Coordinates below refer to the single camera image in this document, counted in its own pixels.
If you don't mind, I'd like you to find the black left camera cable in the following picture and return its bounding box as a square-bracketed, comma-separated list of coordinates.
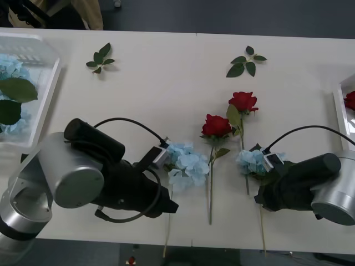
[93, 117, 170, 147]

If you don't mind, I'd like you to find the large green leaf twig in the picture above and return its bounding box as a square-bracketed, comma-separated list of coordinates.
[226, 45, 268, 78]

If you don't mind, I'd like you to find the black camera cable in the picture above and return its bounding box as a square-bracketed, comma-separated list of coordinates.
[93, 117, 170, 147]
[265, 125, 355, 154]

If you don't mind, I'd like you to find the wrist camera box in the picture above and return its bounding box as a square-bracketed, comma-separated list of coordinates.
[262, 152, 285, 173]
[135, 141, 170, 171]

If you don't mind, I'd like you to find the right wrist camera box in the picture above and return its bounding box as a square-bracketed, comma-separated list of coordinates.
[262, 152, 285, 173]

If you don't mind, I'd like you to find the small green leaf twig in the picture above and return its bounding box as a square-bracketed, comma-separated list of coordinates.
[85, 42, 116, 75]

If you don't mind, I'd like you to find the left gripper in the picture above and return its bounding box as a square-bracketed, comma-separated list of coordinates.
[97, 160, 180, 219]

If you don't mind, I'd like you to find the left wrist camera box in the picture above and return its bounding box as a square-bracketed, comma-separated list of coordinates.
[135, 141, 170, 171]

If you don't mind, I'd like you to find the black looped left gripper cable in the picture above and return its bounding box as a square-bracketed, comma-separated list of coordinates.
[95, 168, 163, 223]

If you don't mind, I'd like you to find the shallow white box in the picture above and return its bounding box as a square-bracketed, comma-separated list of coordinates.
[332, 74, 355, 152]
[0, 32, 62, 147]

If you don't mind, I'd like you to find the red artificial rose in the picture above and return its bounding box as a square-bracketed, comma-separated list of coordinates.
[226, 91, 259, 196]
[343, 90, 355, 111]
[200, 114, 232, 225]

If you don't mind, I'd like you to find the black right camera cable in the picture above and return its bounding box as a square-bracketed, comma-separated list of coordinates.
[265, 125, 355, 154]

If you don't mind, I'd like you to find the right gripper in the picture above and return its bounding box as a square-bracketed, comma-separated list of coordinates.
[254, 162, 315, 213]

